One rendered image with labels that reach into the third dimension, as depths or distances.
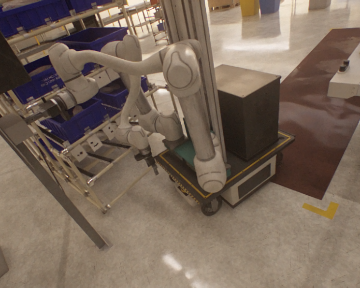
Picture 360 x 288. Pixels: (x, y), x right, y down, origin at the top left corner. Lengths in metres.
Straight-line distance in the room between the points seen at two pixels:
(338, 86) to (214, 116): 0.68
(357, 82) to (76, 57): 1.42
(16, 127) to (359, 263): 1.90
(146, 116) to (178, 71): 0.97
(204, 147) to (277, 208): 0.93
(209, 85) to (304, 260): 1.19
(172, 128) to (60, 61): 0.88
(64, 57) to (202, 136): 0.74
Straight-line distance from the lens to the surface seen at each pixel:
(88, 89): 1.28
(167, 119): 1.69
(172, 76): 0.88
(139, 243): 1.86
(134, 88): 1.50
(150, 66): 1.12
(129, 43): 1.48
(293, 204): 1.90
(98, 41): 2.05
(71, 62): 1.23
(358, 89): 1.55
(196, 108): 1.00
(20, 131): 1.16
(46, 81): 1.89
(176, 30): 1.50
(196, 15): 1.26
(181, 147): 1.78
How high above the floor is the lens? 1.50
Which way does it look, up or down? 37 degrees down
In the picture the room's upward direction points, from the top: 18 degrees counter-clockwise
